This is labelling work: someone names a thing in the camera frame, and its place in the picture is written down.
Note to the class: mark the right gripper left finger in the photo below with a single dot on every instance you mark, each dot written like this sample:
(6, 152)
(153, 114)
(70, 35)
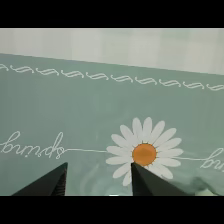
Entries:
(53, 184)

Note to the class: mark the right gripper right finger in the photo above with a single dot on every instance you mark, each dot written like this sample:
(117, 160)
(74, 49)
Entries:
(148, 185)

